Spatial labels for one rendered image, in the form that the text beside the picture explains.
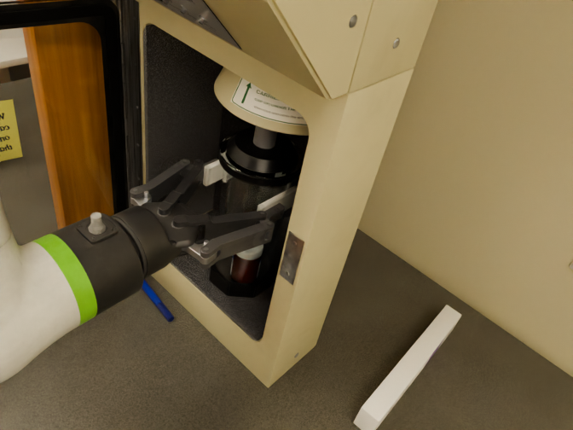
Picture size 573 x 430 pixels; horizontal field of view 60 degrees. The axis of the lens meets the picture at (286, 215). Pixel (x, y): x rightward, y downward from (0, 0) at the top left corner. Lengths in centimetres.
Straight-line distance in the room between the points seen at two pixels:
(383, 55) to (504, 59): 40
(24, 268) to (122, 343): 34
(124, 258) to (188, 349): 31
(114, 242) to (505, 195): 63
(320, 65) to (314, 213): 18
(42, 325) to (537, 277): 75
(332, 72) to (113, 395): 53
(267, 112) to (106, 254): 22
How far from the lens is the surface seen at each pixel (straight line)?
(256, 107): 54
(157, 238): 52
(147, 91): 66
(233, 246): 55
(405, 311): 91
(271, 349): 69
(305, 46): 35
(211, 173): 65
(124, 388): 75
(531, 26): 81
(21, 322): 47
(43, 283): 47
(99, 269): 49
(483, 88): 85
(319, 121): 45
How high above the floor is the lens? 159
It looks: 40 degrees down
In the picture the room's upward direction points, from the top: 13 degrees clockwise
